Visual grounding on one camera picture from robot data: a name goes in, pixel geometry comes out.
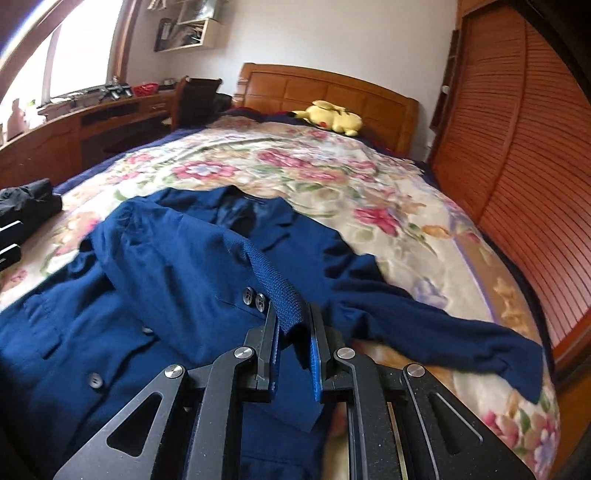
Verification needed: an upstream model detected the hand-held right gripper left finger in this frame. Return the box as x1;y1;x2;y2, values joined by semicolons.
53;302;281;480

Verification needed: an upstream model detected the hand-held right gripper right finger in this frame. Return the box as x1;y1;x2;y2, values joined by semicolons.
308;302;536;480

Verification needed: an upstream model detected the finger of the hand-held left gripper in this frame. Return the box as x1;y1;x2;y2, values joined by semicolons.
0;244;23;273
0;220;25;247

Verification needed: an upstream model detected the blue jacket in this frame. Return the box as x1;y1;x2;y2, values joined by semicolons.
0;186;544;480

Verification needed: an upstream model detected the black garment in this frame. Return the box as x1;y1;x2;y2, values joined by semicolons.
0;178;63;232

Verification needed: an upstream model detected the wooden desk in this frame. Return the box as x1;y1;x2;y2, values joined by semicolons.
0;88;185;190

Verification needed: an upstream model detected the pale desk ornament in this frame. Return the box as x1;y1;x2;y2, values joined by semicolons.
4;99;28;139

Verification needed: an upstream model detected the floral blanket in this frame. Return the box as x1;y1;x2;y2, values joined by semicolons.
0;115;561;480

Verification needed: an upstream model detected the black mechanical model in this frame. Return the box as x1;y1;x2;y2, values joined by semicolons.
95;80;134;102

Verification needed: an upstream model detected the window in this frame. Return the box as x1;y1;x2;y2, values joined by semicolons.
0;0;125;125

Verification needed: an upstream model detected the wooden chair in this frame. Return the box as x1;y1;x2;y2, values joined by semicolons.
172;76;232;130

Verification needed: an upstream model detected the yellow plush toy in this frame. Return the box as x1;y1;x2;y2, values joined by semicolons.
291;99;363;137

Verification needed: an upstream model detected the wooden bed headboard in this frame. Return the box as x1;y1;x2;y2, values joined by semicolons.
232;62;420;158

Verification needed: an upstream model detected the wooden louvered wardrobe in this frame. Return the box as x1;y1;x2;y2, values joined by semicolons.
427;0;591;384

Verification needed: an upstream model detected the white wall shelf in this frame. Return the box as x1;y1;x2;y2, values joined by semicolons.
148;0;227;52

